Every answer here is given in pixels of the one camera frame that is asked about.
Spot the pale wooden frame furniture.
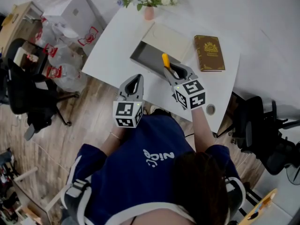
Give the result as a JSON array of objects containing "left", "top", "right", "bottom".
[{"left": 13, "top": 166, "right": 62, "bottom": 220}]

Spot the pink vase with flowers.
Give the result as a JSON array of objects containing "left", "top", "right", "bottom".
[{"left": 116, "top": 0, "right": 181, "bottom": 21}]

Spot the grey box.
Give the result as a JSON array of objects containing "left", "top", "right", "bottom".
[{"left": 129, "top": 21, "right": 192, "bottom": 78}]

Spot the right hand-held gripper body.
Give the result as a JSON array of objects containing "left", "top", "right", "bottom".
[{"left": 172, "top": 76, "right": 206, "bottom": 111}]

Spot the light wooden desk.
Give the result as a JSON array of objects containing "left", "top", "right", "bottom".
[{"left": 0, "top": 1, "right": 44, "bottom": 54}]

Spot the round wooden table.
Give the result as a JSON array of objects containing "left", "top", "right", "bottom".
[{"left": 243, "top": 188, "right": 278, "bottom": 225}]

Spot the person's left forearm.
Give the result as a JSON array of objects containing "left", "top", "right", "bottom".
[{"left": 100, "top": 125, "right": 128, "bottom": 157}]

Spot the brown hardcover book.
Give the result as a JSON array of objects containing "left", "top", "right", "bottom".
[{"left": 193, "top": 35, "right": 226, "bottom": 73}]

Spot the navy blue shirt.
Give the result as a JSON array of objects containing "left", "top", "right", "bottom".
[{"left": 60, "top": 113, "right": 247, "bottom": 225}]

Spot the person's right forearm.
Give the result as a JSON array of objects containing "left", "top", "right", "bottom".
[{"left": 191, "top": 106, "right": 219, "bottom": 153}]

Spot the pile of clear water jugs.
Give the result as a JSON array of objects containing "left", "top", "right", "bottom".
[{"left": 32, "top": 17, "right": 99, "bottom": 92}]

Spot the white table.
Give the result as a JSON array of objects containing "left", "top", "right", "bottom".
[{"left": 81, "top": 5, "right": 241, "bottom": 134}]

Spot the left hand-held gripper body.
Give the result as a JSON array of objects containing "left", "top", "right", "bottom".
[{"left": 112, "top": 95, "right": 143, "bottom": 128}]

